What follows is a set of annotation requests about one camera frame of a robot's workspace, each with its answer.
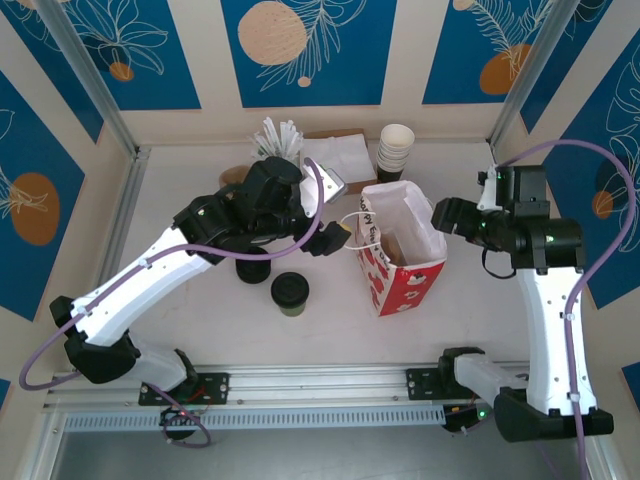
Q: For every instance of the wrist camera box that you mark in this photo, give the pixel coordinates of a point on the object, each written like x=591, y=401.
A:
x=327, y=182
x=489, y=192

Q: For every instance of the brown pulp cup carrier stack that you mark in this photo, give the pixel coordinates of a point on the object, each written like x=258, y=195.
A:
x=231, y=176

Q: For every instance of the red and white paper bag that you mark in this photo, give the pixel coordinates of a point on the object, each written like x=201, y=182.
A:
x=410, y=290

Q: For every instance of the grey metal shelf panel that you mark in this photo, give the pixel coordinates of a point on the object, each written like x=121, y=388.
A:
x=320, y=460

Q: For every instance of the white wrapped straw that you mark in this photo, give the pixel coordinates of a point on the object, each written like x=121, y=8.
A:
x=259, y=145
x=287, y=135
x=297, y=140
x=269, y=132

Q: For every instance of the white napkins on brown tray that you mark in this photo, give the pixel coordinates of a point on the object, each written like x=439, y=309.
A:
x=335, y=134

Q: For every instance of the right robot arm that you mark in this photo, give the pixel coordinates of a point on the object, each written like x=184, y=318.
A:
x=550, y=340

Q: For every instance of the stack of paper cups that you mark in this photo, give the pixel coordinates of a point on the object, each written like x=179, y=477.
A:
x=397, y=137

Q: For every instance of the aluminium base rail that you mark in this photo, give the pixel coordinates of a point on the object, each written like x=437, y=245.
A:
x=320, y=385

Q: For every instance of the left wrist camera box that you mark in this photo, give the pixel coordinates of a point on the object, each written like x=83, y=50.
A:
x=327, y=182

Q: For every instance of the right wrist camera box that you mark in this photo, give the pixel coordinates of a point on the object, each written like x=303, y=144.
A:
x=489, y=192

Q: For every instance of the aluminium frame post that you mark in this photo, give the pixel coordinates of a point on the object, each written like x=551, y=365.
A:
x=530, y=70
x=600, y=460
x=85, y=75
x=42, y=450

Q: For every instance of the stack of white napkins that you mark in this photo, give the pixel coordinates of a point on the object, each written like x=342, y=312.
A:
x=350, y=160

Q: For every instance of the green coffee cup black lid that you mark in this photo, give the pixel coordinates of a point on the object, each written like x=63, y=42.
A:
x=290, y=290

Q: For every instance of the stack of black lids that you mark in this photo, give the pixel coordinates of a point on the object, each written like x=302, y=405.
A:
x=252, y=272

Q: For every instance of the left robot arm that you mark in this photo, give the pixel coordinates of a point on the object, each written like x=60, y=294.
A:
x=140, y=280

